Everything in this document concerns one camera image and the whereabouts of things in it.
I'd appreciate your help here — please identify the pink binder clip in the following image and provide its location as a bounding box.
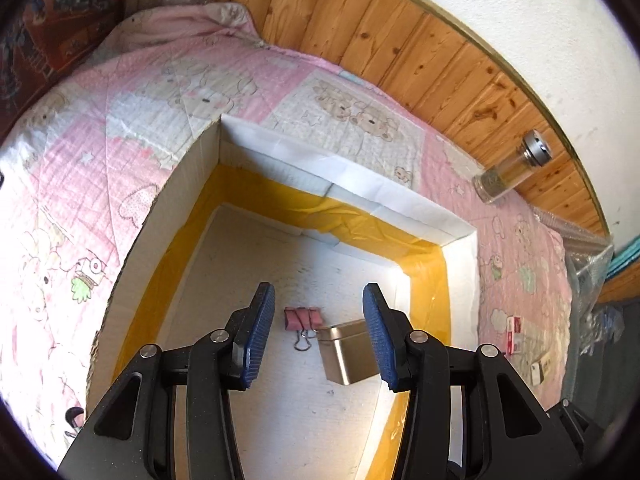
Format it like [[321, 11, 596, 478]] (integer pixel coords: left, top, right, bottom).
[[284, 307, 323, 352]]

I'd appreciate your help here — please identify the robot figure toy box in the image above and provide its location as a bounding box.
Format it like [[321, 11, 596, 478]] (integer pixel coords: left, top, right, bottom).
[[0, 0, 126, 131]]

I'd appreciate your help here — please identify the pink printed quilt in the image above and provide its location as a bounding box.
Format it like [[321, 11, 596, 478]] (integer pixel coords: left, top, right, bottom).
[[0, 2, 573, 466]]

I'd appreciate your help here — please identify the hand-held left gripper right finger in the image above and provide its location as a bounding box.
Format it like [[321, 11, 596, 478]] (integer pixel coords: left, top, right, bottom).
[[362, 282, 586, 480]]

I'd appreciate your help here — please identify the small beige card box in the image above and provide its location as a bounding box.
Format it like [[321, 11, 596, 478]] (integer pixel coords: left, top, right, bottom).
[[530, 355, 553, 386]]

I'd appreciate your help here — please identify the cardboard box with yellow tape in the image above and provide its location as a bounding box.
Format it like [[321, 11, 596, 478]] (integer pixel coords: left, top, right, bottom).
[[86, 114, 480, 480]]

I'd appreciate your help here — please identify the small metal tin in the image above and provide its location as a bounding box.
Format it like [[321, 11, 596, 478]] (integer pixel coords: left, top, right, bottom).
[[316, 318, 382, 387]]

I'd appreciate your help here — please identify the red and white staple box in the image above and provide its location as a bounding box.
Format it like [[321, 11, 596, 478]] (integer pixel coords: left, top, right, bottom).
[[505, 316, 525, 357]]

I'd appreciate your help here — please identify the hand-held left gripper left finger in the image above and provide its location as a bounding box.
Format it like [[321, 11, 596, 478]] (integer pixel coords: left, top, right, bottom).
[[57, 282, 277, 480]]

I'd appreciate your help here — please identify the glass bottle with metal lid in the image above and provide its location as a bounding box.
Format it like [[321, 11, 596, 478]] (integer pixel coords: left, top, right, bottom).
[[472, 129, 555, 205]]

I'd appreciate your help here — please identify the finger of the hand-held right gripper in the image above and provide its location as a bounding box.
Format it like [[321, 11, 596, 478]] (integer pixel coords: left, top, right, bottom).
[[545, 399, 601, 466]]

